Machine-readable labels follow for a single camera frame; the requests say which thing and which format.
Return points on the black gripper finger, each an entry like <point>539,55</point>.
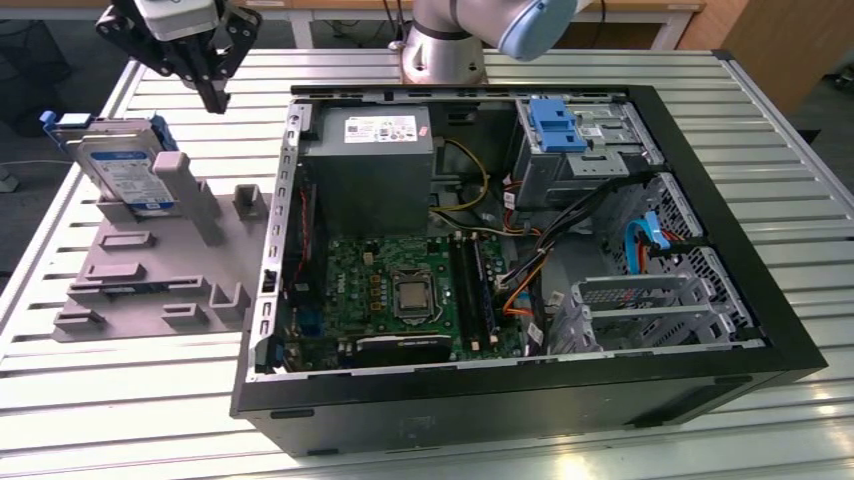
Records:
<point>243,35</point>
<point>127,42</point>

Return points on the hard disk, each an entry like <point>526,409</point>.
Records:
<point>127,175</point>

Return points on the silver disk bay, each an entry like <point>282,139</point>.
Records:
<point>641,285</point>

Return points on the small grey object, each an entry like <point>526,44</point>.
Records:
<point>7,180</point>

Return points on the grey power supply unit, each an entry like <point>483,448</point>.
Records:
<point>367,190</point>

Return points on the spare RAM stick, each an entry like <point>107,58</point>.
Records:
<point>134,289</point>

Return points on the grey parts rack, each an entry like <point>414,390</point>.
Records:
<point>154,300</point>

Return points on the blue drive latch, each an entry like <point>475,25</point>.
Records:
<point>557,125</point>

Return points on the green motherboard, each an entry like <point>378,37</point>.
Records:
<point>354,280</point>

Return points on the CPU socket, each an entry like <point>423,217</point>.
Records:
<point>414,276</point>

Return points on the silver CPU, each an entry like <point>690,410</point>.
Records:
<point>415,296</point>

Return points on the grey optical drive cage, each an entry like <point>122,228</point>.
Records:
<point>587,175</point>

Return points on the black RAM stick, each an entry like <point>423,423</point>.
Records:
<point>462,290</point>

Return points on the black graphics card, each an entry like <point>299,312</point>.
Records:
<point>401,347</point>

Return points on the brown wooden cabinet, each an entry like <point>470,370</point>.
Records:
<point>781,50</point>

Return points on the black PC case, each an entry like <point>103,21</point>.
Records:
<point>467,415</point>

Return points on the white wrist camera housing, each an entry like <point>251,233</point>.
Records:
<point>176,17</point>

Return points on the wooden desk white frame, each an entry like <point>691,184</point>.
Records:
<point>634,6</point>

